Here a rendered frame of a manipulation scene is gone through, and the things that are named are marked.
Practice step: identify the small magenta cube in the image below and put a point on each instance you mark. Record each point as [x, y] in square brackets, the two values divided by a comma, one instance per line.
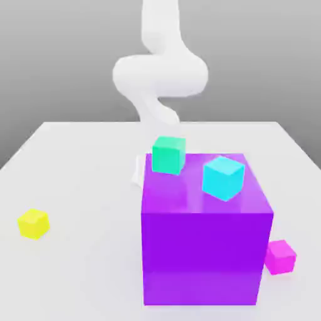
[281, 258]

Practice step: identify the large purple box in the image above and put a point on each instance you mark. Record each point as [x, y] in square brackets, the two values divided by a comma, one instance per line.
[205, 245]

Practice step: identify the small cyan cube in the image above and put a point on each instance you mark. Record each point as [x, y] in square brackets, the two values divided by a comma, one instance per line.
[223, 179]

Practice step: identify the small yellow cube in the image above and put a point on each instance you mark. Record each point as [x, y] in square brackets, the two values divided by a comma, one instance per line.
[33, 224]

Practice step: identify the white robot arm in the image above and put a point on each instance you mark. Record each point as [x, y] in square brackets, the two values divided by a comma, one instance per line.
[160, 75]

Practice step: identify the small green cube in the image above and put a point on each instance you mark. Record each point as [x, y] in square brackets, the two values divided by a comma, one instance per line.
[166, 156]

